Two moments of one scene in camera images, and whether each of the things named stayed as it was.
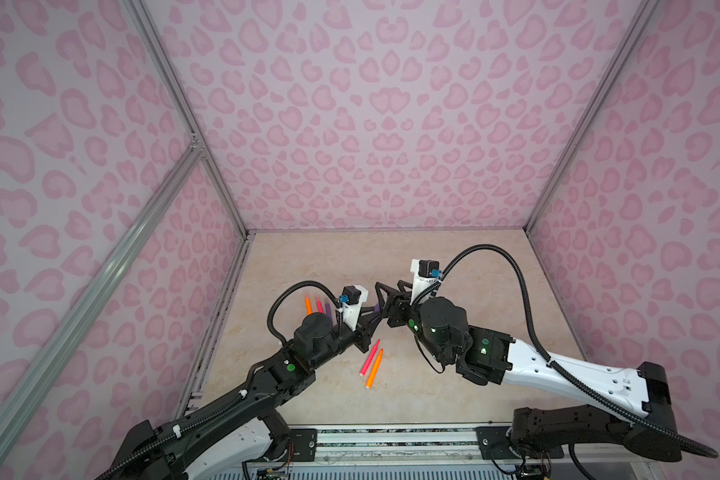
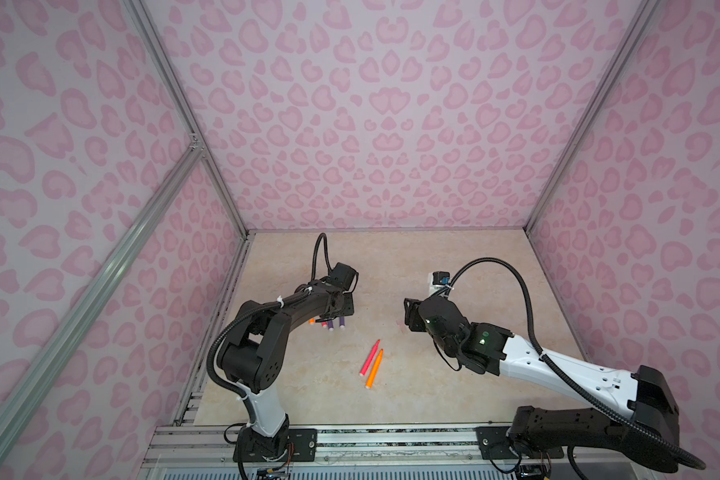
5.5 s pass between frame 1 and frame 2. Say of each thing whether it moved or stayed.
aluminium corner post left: stayed
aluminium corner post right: stayed
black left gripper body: moved
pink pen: stayed
